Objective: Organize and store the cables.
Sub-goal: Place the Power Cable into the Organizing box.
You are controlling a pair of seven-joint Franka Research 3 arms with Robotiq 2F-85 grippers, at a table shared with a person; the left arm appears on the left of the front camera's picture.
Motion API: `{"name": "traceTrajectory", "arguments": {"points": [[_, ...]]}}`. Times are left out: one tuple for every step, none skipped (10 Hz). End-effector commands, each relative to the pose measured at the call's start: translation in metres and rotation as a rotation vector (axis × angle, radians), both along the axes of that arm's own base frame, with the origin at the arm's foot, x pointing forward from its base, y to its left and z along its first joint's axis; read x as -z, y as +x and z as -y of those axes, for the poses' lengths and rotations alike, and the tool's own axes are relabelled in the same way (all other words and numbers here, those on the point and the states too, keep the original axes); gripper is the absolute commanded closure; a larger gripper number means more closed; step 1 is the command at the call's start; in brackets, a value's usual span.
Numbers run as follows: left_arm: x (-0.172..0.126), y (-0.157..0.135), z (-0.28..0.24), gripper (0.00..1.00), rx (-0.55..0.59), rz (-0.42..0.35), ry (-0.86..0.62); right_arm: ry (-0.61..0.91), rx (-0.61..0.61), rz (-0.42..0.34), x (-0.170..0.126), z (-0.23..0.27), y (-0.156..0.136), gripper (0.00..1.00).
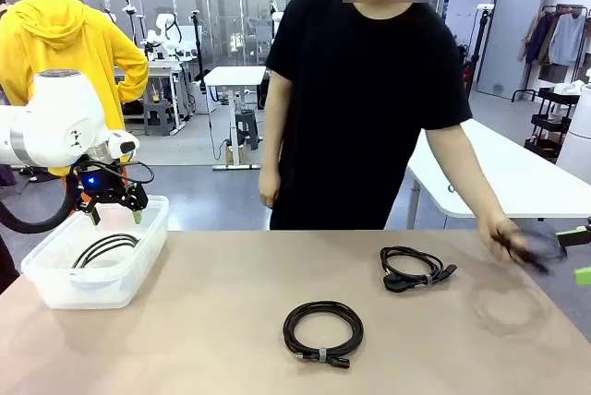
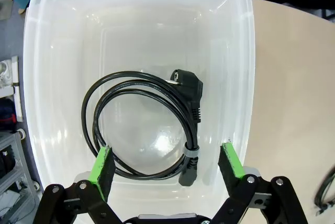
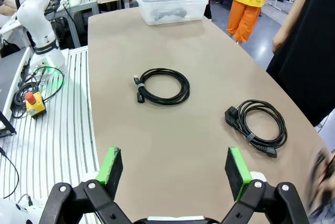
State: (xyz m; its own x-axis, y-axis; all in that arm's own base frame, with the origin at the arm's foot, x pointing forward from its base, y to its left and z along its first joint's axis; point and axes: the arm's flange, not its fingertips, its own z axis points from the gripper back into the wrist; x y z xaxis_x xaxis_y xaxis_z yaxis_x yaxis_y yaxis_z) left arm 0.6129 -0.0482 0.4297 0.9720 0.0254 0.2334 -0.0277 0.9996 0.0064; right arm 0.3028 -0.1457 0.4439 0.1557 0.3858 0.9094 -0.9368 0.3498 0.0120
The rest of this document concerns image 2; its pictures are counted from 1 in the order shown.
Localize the dark blue bag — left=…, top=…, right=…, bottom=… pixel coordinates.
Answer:
left=0, top=98, right=18, bottom=131

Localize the clear plastic storage box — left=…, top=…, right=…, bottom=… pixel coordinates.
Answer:
left=22, top=0, right=256, bottom=224

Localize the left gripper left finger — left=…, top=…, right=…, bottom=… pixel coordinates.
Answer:
left=36, top=145, right=124, bottom=224

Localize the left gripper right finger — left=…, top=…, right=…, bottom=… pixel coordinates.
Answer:
left=211, top=142, right=308, bottom=224

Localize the black angled-plug power cable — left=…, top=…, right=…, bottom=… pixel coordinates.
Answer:
left=314, top=165, right=335, bottom=216

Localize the white upright bar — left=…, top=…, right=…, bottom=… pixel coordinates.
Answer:
left=10, top=55, right=24, bottom=123

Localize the grey metal shelf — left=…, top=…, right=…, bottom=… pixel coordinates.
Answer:
left=0, top=129, right=40, bottom=224

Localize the black Schuko plug power cable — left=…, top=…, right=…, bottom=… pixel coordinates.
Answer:
left=81, top=68, right=204, bottom=187

